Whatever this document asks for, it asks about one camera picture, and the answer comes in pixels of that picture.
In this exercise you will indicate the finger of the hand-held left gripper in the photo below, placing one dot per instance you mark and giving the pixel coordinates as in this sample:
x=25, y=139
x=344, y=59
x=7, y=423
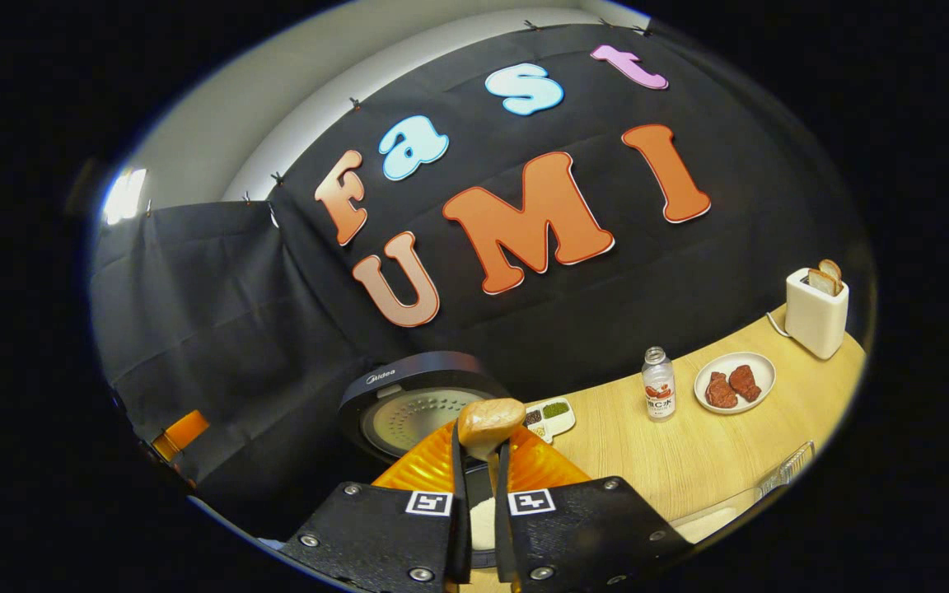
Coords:
x=182, y=433

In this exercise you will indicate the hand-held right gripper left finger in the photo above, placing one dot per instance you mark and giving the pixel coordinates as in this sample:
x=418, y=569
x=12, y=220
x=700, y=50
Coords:
x=462, y=527

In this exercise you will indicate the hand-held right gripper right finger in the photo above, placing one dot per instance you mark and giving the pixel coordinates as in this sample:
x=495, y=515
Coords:
x=503, y=527

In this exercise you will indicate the wooden spoon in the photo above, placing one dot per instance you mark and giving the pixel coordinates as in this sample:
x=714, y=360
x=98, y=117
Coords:
x=487, y=424

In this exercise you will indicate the black rice cooker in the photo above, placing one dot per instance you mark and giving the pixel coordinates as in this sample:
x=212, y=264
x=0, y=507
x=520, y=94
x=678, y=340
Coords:
x=409, y=375

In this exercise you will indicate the white divided dish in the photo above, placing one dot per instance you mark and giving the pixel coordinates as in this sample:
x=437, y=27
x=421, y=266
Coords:
x=555, y=412

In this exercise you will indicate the clear drink bottle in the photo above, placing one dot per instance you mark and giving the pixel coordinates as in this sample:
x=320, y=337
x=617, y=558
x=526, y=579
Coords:
x=658, y=387

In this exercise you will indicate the ceiling light panel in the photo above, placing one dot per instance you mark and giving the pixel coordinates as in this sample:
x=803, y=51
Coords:
x=124, y=196

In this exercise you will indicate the red meat piece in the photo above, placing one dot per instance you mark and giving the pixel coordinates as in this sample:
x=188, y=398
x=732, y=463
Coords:
x=745, y=383
x=720, y=391

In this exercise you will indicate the black backdrop cloth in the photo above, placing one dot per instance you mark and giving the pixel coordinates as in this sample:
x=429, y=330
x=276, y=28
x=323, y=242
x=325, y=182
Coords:
x=647, y=272

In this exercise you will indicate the white round plate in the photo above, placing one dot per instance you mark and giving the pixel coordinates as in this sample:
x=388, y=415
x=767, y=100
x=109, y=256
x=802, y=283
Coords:
x=759, y=366

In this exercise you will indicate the white toaster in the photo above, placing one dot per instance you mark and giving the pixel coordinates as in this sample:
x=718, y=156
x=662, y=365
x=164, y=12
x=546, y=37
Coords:
x=812, y=321

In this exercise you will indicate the toasted bread slice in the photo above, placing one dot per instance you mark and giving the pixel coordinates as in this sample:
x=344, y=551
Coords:
x=820, y=282
x=832, y=268

